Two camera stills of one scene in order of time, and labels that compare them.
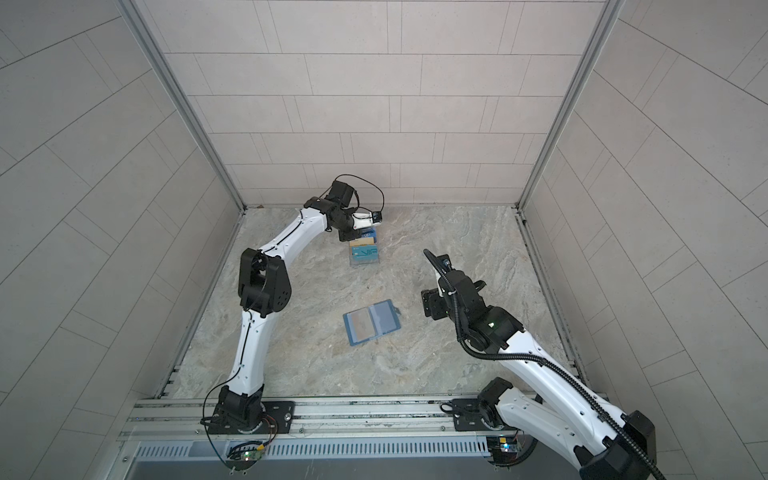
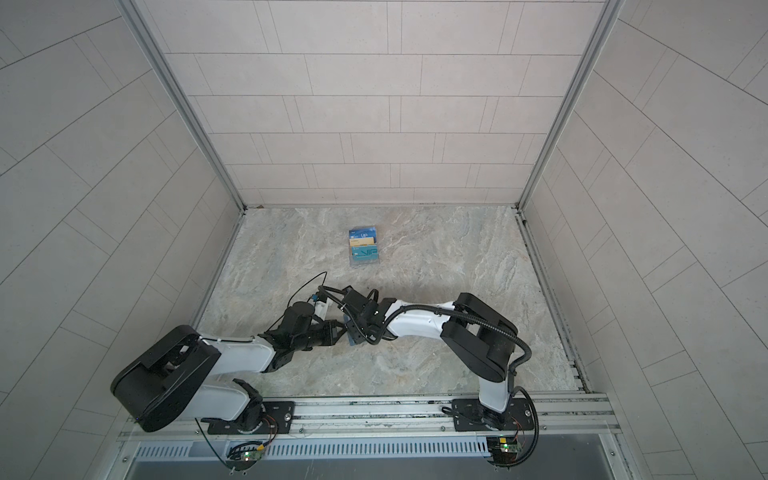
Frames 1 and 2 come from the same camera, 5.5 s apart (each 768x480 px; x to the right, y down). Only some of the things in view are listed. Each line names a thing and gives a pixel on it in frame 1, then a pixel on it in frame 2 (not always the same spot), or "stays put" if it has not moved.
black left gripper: x=351 y=235 → x=331 y=332
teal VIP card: x=365 y=253 stays put
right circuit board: x=503 y=450 stays put
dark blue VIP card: x=369 y=233 stays put
